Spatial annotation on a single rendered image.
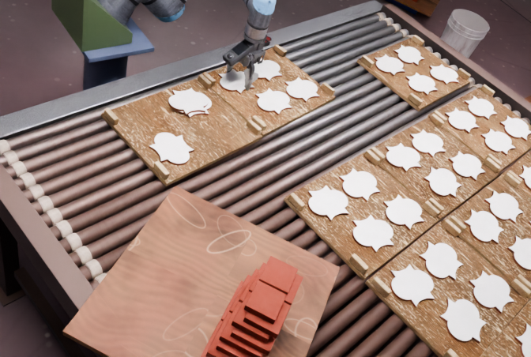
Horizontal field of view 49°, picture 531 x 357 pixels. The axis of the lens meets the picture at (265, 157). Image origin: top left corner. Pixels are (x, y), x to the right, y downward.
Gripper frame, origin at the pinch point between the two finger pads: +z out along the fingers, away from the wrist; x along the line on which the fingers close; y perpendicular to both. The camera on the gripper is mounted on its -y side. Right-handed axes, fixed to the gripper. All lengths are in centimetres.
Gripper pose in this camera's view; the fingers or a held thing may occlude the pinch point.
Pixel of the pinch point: (236, 80)
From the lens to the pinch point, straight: 216.2
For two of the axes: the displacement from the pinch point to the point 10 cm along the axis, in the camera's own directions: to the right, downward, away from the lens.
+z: -2.8, 7.0, 6.6
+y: 6.7, -3.5, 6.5
